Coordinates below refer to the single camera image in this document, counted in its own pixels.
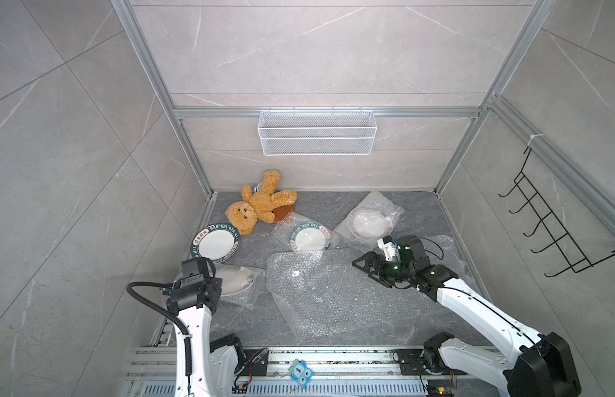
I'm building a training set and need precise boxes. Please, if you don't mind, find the brown wooden block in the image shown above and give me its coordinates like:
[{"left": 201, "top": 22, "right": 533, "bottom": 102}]
[{"left": 273, "top": 203, "right": 295, "bottom": 223}]

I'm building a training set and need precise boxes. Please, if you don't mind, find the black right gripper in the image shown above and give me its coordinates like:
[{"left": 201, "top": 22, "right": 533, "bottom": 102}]
[{"left": 353, "top": 251, "right": 414, "bottom": 286}]

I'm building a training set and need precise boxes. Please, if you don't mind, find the white wire mesh basket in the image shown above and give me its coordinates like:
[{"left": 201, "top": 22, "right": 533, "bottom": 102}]
[{"left": 257, "top": 110, "right": 378, "bottom": 156}]

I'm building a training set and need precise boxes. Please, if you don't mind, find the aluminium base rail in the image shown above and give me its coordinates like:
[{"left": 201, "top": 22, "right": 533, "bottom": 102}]
[{"left": 120, "top": 346, "right": 487, "bottom": 397}]

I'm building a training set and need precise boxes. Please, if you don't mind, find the bubble wrapped plate back middle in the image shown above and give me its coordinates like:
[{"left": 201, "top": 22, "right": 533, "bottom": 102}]
[{"left": 272, "top": 212, "right": 342, "bottom": 252}]

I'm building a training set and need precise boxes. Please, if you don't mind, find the bubble wrapped plate front left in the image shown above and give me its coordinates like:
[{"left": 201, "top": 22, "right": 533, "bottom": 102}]
[{"left": 216, "top": 264, "right": 265, "bottom": 308}]

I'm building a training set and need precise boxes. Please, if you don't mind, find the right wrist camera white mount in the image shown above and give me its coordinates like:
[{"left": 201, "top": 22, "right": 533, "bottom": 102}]
[{"left": 377, "top": 236, "right": 400, "bottom": 262}]

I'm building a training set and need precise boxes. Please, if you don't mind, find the black wire hook rack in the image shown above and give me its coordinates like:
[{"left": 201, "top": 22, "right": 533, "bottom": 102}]
[{"left": 498, "top": 148, "right": 615, "bottom": 278}]

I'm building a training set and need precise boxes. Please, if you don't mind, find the brown teddy bear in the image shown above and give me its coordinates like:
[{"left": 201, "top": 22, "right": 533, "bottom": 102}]
[{"left": 226, "top": 170, "right": 298, "bottom": 236}]

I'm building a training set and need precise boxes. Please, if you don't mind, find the bubble wrapped plate back right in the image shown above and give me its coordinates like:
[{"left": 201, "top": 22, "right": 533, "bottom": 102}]
[{"left": 334, "top": 192, "right": 404, "bottom": 249}]

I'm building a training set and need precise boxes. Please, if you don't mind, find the large bubble wrap sheet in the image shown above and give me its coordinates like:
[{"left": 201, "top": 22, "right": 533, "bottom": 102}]
[{"left": 266, "top": 248, "right": 486, "bottom": 346}]

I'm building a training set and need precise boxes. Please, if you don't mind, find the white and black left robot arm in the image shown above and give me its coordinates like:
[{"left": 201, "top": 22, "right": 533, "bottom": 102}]
[{"left": 166, "top": 257, "right": 246, "bottom": 396}]

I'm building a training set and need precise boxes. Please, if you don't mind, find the blue cartoon toy figure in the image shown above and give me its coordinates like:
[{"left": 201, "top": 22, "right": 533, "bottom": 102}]
[{"left": 289, "top": 359, "right": 313, "bottom": 389}]

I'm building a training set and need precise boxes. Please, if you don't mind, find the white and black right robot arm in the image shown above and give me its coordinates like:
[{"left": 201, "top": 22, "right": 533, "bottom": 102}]
[{"left": 352, "top": 236, "right": 582, "bottom": 396}]

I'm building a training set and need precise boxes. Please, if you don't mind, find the bubble wrapped plate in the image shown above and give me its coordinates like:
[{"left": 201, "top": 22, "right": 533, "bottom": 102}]
[
  {"left": 216, "top": 264, "right": 265, "bottom": 308},
  {"left": 334, "top": 192, "right": 404, "bottom": 249},
  {"left": 272, "top": 212, "right": 342, "bottom": 252}
]

